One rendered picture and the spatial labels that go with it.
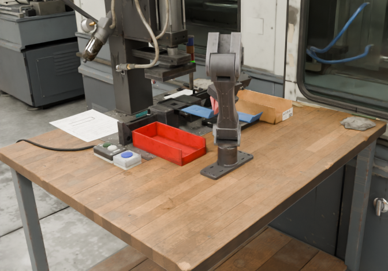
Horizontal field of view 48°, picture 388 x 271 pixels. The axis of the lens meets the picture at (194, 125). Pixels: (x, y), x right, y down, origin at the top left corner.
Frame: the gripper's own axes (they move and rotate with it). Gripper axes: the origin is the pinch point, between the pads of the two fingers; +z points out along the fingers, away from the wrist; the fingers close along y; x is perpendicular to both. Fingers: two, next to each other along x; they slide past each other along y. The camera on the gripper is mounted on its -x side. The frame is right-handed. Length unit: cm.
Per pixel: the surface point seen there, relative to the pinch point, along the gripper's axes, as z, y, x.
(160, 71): -4.0, 23.3, 8.6
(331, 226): 54, -46, -62
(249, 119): 6.0, -4.5, -18.0
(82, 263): 125, 31, 16
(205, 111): 3.7, 4.8, -1.2
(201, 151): 5.8, -9.7, 13.9
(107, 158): 15.8, 9.1, 37.4
